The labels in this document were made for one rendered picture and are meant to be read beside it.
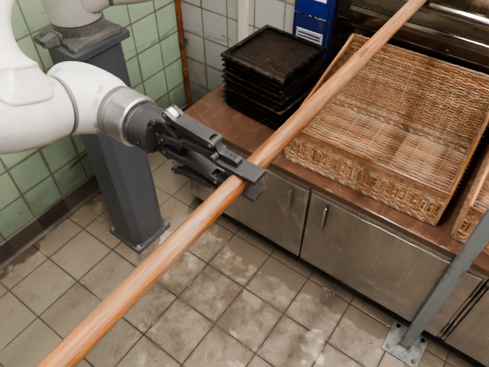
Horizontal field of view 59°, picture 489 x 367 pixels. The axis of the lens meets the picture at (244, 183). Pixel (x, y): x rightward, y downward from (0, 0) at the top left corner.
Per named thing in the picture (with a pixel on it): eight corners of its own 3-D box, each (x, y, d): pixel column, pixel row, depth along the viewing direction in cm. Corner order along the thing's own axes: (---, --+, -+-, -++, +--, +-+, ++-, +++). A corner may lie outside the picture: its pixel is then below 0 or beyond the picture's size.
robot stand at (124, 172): (109, 231, 203) (31, 36, 129) (141, 205, 214) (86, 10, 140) (139, 254, 195) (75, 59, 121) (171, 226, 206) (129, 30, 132)
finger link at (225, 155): (215, 148, 65) (215, 133, 62) (242, 162, 63) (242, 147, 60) (209, 154, 64) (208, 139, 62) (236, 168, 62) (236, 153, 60)
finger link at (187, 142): (177, 129, 70) (175, 122, 69) (231, 148, 64) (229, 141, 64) (160, 143, 68) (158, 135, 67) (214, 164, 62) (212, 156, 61)
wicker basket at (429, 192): (340, 91, 181) (351, 30, 160) (477, 143, 159) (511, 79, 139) (280, 158, 154) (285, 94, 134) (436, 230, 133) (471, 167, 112)
